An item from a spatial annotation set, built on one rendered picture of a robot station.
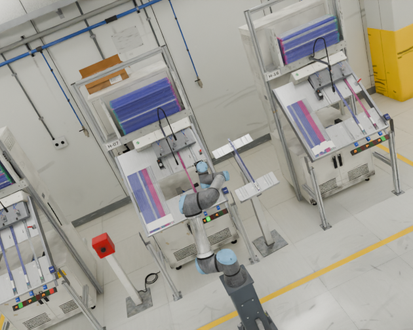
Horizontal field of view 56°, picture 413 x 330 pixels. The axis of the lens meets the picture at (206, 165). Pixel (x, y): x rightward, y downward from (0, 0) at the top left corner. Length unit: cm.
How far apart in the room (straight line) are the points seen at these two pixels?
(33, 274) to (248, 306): 166
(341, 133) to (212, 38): 205
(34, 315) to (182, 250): 141
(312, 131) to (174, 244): 155
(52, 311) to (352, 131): 303
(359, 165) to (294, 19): 147
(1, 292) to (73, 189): 195
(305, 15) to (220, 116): 185
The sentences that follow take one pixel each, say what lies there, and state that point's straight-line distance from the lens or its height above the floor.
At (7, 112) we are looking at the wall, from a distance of 478.
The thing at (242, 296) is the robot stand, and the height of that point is 47.
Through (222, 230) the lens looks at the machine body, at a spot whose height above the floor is 23.
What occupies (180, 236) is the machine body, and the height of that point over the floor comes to 36.
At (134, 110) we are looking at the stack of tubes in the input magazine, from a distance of 311.
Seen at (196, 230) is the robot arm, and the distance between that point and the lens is 246.
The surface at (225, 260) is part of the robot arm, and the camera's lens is 247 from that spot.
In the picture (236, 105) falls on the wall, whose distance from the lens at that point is 493.
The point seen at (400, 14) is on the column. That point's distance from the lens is 516.
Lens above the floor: 241
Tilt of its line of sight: 28 degrees down
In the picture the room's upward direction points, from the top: 22 degrees counter-clockwise
